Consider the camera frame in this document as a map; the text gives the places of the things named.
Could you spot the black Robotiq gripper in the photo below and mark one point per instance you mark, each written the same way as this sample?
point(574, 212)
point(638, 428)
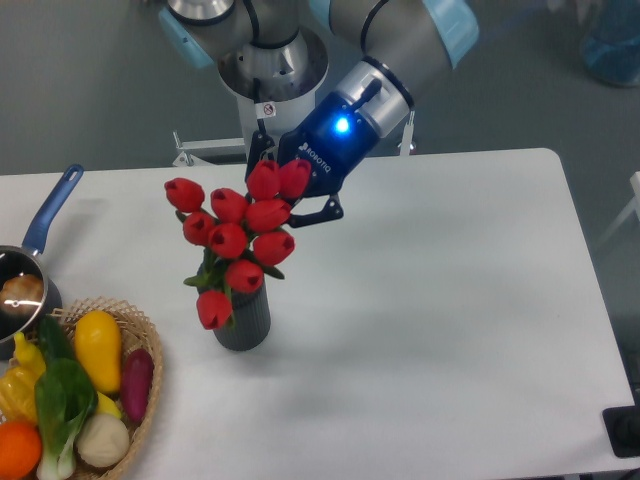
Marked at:
point(335, 137)

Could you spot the red tulip bouquet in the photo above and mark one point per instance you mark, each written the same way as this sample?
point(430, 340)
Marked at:
point(242, 236)

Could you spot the dark grey ribbed vase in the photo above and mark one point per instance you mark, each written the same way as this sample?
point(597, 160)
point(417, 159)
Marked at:
point(240, 321)

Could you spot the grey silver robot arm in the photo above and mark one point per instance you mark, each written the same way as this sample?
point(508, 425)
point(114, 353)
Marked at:
point(273, 65)

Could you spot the woven wicker basket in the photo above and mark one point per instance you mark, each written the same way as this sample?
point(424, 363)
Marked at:
point(137, 332)

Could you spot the yellow squash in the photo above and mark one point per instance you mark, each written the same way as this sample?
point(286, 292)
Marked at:
point(98, 346)

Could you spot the purple eggplant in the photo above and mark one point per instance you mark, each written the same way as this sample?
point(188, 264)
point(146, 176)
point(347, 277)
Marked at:
point(136, 383)

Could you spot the green cucumber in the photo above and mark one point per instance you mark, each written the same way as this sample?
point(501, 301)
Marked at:
point(53, 342)

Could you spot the yellow banana tip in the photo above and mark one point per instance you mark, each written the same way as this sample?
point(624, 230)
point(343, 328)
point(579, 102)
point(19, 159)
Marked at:
point(106, 405)

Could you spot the bread roll in pan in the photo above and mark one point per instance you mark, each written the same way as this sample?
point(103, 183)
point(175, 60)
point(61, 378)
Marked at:
point(22, 295)

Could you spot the green bok choy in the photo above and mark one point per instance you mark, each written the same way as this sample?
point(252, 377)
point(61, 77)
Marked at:
point(65, 398)

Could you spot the small yellow pepper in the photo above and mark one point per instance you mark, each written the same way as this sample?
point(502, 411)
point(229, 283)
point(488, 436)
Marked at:
point(28, 355)

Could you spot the white garlic bulb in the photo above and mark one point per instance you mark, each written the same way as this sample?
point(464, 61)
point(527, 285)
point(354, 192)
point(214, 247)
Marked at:
point(103, 441)

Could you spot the white chair part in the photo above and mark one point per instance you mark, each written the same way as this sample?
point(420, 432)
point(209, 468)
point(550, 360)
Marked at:
point(631, 209)

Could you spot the blue translucent container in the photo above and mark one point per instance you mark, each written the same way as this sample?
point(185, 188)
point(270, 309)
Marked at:
point(610, 49)

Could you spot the yellow bell pepper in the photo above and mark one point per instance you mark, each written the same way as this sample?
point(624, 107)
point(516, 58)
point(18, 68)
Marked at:
point(18, 396)

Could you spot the orange fruit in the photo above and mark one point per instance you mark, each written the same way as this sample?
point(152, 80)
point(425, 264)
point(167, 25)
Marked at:
point(21, 449)

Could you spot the black device at table edge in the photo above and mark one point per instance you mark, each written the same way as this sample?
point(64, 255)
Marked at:
point(622, 426)

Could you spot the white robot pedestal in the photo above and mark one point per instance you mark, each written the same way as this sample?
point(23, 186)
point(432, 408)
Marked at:
point(384, 112)

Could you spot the blue handled saucepan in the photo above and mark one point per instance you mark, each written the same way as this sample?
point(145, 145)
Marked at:
point(26, 259)

